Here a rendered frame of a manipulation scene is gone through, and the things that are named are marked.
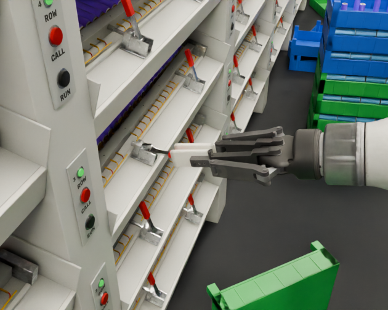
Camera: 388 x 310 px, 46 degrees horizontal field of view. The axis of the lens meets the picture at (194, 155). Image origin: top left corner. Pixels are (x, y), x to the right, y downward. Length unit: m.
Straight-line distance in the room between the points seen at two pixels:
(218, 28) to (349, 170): 0.57
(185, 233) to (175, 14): 0.58
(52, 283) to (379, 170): 0.44
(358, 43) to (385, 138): 0.99
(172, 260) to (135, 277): 0.28
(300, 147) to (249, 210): 0.85
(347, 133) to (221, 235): 0.82
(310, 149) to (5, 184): 0.40
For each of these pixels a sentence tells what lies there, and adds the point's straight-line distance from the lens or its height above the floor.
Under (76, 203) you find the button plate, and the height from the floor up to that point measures 0.66.
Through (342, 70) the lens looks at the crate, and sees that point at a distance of 1.64.
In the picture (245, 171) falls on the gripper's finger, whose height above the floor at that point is 0.60.
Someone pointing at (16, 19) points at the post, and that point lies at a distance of 0.41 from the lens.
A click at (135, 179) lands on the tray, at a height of 0.54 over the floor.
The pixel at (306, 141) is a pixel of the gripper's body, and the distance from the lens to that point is 0.66.
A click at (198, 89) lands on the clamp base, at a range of 0.98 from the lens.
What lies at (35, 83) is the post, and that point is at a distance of 0.44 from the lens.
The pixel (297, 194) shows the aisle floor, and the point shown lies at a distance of 1.58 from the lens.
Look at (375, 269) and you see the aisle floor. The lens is 1.41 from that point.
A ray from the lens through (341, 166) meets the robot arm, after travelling 0.65.
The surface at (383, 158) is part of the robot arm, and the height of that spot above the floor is 0.66.
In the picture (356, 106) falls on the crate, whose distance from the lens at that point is 1.71.
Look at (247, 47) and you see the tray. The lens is 1.68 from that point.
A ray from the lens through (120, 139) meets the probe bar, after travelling 0.77.
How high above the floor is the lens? 1.01
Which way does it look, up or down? 36 degrees down
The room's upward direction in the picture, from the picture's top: straight up
